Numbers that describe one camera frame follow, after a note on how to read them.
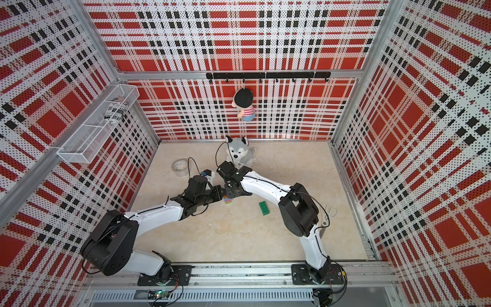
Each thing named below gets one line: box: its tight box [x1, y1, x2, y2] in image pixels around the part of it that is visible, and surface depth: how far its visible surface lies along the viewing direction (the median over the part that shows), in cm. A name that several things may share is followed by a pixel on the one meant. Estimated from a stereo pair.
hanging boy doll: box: [232, 87, 256, 122], surface depth 96 cm
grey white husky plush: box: [225, 134, 258, 169], surface depth 96 cm
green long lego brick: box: [258, 200, 270, 216], surface depth 93 cm
